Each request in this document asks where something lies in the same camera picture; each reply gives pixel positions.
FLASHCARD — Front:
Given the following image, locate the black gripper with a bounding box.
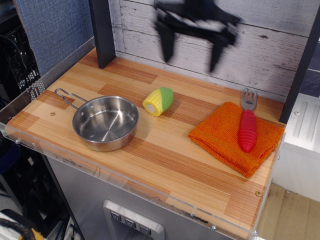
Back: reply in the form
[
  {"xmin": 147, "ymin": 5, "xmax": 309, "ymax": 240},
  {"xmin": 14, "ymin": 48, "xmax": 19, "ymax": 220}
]
[{"xmin": 154, "ymin": 0, "xmax": 242, "ymax": 72}]

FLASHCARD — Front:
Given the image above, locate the silver toy cabinet front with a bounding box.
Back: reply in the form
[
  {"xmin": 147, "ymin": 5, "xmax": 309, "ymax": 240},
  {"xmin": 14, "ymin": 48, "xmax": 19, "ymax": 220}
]
[{"xmin": 46, "ymin": 157, "xmax": 237, "ymax": 240}]

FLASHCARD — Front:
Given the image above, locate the yellow green toy corn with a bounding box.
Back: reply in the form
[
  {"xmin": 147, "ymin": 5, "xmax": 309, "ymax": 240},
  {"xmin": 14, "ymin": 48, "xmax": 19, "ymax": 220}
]
[{"xmin": 142, "ymin": 87, "xmax": 174, "ymax": 117}]

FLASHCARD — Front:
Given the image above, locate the dark frame post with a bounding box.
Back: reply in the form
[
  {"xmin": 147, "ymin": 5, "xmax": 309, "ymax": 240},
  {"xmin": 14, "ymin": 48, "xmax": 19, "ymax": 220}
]
[
  {"xmin": 279, "ymin": 8, "xmax": 320, "ymax": 124},
  {"xmin": 89, "ymin": 0, "xmax": 116, "ymax": 69}
]

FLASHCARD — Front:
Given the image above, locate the dark left frame post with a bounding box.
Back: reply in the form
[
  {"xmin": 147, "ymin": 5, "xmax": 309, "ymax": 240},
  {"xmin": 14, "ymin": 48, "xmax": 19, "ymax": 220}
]
[{"xmin": 89, "ymin": 0, "xmax": 116, "ymax": 69}]

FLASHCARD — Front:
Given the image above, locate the black equipment rack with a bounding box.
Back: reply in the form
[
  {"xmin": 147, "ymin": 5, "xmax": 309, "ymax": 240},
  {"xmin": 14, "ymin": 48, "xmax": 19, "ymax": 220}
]
[{"xmin": 0, "ymin": 0, "xmax": 40, "ymax": 108}]

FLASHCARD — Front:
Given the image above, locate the steel pot with handle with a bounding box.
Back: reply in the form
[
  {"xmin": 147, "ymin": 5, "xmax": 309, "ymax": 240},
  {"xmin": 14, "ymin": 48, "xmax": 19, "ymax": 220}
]
[{"xmin": 54, "ymin": 88, "xmax": 139, "ymax": 152}]

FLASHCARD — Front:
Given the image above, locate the white side counter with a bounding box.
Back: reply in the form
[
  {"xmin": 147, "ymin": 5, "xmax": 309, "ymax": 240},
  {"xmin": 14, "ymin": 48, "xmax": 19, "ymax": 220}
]
[{"xmin": 272, "ymin": 93, "xmax": 320, "ymax": 201}]

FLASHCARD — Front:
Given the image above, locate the dark right frame post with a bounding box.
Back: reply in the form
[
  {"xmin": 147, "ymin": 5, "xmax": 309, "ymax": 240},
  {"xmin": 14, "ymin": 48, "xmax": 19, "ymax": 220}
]
[{"xmin": 279, "ymin": 8, "xmax": 320, "ymax": 124}]

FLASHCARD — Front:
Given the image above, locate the red handled grey fork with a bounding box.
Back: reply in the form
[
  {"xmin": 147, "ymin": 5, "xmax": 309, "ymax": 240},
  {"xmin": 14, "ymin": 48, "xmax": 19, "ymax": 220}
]
[{"xmin": 238, "ymin": 88, "xmax": 258, "ymax": 153}]

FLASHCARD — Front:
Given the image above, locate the orange knitted cloth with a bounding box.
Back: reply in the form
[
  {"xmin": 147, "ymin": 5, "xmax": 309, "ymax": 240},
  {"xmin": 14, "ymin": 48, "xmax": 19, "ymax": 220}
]
[{"xmin": 187, "ymin": 102, "xmax": 285, "ymax": 179}]

